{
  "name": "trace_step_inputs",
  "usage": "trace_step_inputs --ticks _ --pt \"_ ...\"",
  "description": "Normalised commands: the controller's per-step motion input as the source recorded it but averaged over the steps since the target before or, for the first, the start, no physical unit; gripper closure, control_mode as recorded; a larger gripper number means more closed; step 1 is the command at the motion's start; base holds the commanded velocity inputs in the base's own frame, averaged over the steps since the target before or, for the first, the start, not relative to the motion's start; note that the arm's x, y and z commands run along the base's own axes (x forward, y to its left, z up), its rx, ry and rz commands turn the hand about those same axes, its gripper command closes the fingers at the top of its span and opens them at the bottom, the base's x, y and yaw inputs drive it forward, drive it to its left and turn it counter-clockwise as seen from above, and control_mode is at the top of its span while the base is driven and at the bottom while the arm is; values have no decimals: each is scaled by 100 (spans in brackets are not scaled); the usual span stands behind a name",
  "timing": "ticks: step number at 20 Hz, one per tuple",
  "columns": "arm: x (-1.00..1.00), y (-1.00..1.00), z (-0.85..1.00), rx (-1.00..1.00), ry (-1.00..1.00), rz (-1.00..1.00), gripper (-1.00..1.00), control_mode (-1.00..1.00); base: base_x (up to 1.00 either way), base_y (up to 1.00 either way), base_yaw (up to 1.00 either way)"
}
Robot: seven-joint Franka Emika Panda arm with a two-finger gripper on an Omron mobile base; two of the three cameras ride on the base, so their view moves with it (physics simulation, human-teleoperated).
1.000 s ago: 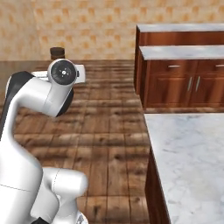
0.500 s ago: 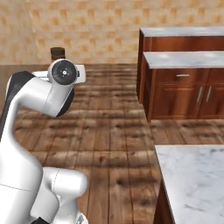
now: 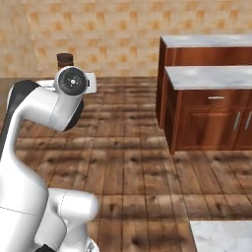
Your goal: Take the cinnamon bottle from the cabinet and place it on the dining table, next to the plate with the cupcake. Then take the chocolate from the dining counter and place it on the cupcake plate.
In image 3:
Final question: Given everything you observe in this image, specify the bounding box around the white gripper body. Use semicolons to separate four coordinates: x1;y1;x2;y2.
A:
84;72;98;95

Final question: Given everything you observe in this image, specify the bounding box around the brown wooden counter cabinet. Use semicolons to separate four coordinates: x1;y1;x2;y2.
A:
162;65;252;156

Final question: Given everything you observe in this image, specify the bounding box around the tall brown wooden counter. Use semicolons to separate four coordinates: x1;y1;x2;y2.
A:
155;33;252;130

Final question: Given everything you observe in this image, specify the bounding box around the dark brown cylinder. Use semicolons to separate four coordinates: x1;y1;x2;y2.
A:
56;52;75;72

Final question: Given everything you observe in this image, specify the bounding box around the brown wooden drawer front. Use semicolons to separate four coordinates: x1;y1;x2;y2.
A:
180;90;252;107

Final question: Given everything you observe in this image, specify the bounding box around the brown wooden cupboard door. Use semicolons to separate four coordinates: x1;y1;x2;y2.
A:
179;105;245;151
233;105;252;151

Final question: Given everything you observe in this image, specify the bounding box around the silver cupboard door handle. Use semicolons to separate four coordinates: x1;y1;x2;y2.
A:
244;110;252;132
232;110;242;132

